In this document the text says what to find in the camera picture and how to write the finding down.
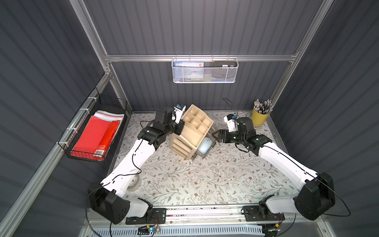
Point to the black device in basket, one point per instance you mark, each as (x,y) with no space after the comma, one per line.
(224,63)

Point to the black wire side basket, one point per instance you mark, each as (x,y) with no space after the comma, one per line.
(99,103)

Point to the small green circuit board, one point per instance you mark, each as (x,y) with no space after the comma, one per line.
(148,230)

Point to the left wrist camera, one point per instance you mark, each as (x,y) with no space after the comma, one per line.
(178,112)

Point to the red folder stack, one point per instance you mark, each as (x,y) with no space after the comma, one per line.
(97,137)

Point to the yellow pencil cup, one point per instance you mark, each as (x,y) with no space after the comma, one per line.
(258,119)

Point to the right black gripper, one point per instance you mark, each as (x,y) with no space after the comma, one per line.
(224,136)

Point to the light blue computer mouse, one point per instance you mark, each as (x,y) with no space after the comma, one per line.
(205,146)

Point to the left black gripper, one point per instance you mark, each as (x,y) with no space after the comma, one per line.
(179,127)

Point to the white mesh wall basket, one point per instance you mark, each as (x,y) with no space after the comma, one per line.
(211,75)

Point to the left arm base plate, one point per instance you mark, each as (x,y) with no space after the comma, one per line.
(153,216)

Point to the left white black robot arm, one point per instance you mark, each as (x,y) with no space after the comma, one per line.
(107,198)

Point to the beige drawer organizer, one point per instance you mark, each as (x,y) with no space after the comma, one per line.
(197,125)

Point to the blue white box in basket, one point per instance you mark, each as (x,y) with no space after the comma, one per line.
(186,71)

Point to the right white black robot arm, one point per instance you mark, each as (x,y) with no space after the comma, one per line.
(315,191)

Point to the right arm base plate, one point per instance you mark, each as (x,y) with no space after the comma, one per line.
(256,213)

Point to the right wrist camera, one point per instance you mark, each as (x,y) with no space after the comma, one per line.
(230,121)

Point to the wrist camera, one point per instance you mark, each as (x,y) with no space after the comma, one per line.
(178,112)
(230,121)

